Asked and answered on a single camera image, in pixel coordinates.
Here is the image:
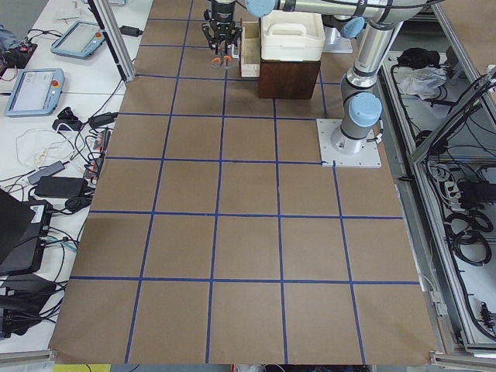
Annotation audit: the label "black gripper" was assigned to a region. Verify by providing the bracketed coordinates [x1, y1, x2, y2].
[201, 0, 242, 60]

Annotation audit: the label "orange grey handled scissors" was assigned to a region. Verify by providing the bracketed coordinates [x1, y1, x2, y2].
[211, 47, 233, 70]

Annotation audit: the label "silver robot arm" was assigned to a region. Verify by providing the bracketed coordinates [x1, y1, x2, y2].
[243, 1, 437, 155]

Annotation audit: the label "dark wooden drawer cabinet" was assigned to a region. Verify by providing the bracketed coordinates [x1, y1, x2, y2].
[258, 60, 321, 99]

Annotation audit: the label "white plastic tray box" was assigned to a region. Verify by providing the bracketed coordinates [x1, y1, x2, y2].
[260, 11, 325, 62]

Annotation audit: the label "blue teach pendant far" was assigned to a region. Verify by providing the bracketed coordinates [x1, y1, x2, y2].
[50, 21, 105, 59]

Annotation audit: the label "blue teach pendant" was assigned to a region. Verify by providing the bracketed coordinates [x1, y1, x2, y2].
[4, 68, 65, 118]
[50, 21, 105, 59]

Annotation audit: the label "blue teach pendant near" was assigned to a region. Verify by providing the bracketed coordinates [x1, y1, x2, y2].
[4, 68, 65, 118]

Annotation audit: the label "black cloth bundle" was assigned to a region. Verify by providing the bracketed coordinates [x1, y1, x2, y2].
[397, 47, 440, 70]

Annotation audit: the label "white crumpled cloth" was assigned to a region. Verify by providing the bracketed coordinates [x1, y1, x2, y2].
[398, 67, 447, 100]

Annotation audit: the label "grey usb hub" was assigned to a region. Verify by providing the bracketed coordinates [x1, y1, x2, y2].
[27, 160, 65, 185]

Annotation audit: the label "black power adapter brick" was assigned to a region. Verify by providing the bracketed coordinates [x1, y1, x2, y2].
[34, 176, 88, 198]

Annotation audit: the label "black laptop computer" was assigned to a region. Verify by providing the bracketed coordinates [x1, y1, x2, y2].
[1, 191, 52, 275]

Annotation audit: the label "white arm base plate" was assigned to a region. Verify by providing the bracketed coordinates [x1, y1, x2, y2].
[322, 26, 353, 54]
[316, 119, 381, 168]

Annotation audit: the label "aluminium frame post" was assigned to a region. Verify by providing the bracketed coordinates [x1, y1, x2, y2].
[88, 0, 136, 84]

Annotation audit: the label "white coiled cable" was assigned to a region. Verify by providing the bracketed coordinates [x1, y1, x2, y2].
[15, 128, 74, 170]

